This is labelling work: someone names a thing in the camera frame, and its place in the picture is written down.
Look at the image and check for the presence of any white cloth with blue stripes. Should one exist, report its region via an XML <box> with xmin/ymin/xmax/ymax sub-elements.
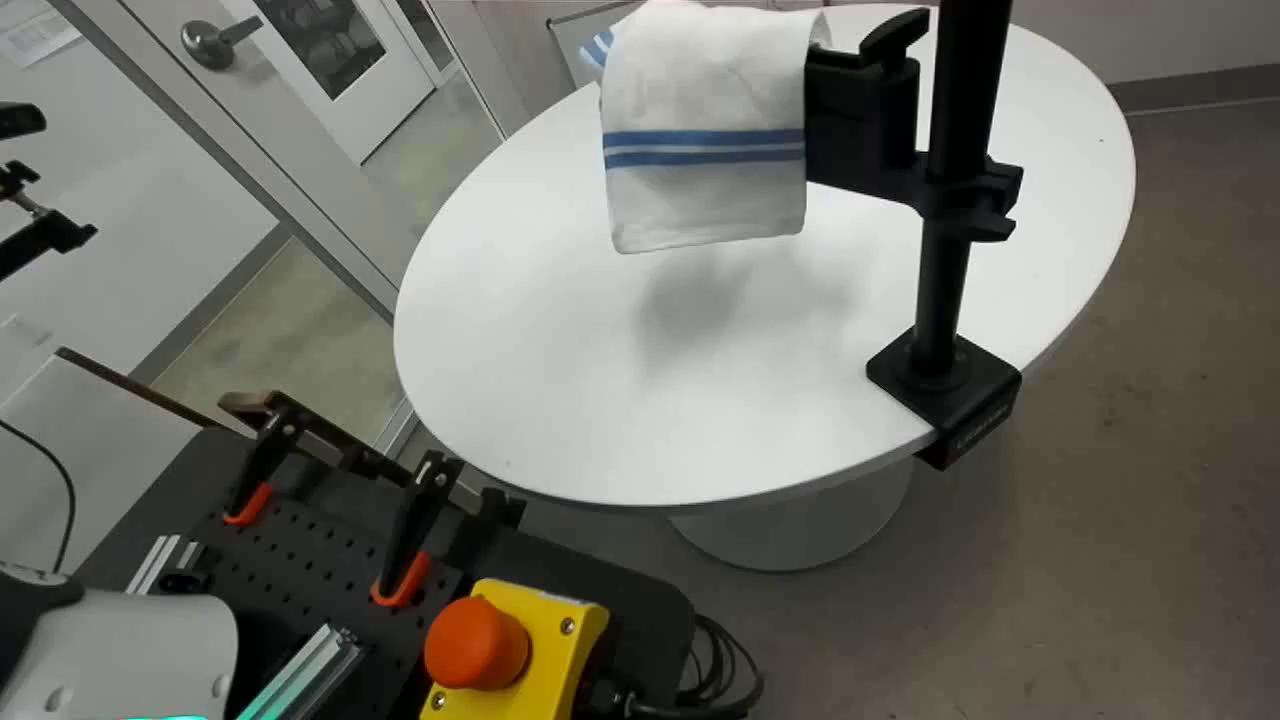
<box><xmin>575</xmin><ymin>0</ymin><xmax>836</xmax><ymax>262</ymax></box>

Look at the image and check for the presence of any yellow emergency stop box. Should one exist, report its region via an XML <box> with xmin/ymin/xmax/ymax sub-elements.
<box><xmin>417</xmin><ymin>577</ymin><xmax>617</xmax><ymax>720</ymax></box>

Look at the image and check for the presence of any black clamp-on pole stand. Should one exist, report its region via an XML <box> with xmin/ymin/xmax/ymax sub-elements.
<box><xmin>798</xmin><ymin>0</ymin><xmax>1029</xmax><ymax>472</ymax></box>

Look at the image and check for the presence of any white door with window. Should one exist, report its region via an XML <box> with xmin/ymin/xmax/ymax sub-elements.
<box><xmin>114</xmin><ymin>0</ymin><xmax>443</xmax><ymax>168</ymax></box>

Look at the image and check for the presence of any silver aluminium extrusion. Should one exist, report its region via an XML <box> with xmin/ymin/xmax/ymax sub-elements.
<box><xmin>236</xmin><ymin>620</ymin><xmax>365</xmax><ymax>720</ymax></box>
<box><xmin>124</xmin><ymin>531</ymin><xmax>208</xmax><ymax>602</ymax></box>

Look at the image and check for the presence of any brown wooden strip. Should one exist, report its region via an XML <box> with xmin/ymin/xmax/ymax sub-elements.
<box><xmin>52</xmin><ymin>345</ymin><xmax>420</xmax><ymax>490</ymax></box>

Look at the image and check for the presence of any white paper sheet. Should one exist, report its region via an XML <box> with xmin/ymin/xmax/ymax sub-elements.
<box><xmin>0</xmin><ymin>0</ymin><xmax>82</xmax><ymax>73</ymax></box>

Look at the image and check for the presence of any white table pedestal base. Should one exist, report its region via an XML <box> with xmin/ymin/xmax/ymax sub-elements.
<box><xmin>666</xmin><ymin>456</ymin><xmax>919</xmax><ymax>577</ymax></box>

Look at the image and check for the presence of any black bar clamp orange handle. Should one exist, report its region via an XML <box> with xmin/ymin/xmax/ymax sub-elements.
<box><xmin>366</xmin><ymin>450</ymin><xmax>473</xmax><ymax>616</ymax></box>
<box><xmin>216</xmin><ymin>388</ymin><xmax>321</xmax><ymax>538</ymax></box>

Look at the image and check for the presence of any black cable bundle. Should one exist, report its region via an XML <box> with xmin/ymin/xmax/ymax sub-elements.
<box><xmin>604</xmin><ymin>608</ymin><xmax>767</xmax><ymax>720</ymax></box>

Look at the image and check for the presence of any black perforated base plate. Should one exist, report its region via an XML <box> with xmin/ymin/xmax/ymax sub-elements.
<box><xmin>72</xmin><ymin>425</ymin><xmax>702</xmax><ymax>720</ymax></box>

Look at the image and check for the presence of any silver door handle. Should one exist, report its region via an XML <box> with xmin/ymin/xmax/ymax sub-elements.
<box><xmin>174</xmin><ymin>14</ymin><xmax>267</xmax><ymax>73</ymax></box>

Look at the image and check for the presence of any thin black cable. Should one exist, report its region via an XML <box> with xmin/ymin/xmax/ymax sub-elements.
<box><xmin>0</xmin><ymin>417</ymin><xmax>80</xmax><ymax>577</ymax></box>

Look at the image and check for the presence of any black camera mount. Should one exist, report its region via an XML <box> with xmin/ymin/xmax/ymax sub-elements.
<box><xmin>0</xmin><ymin>100</ymin><xmax>98</xmax><ymax>286</ymax></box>

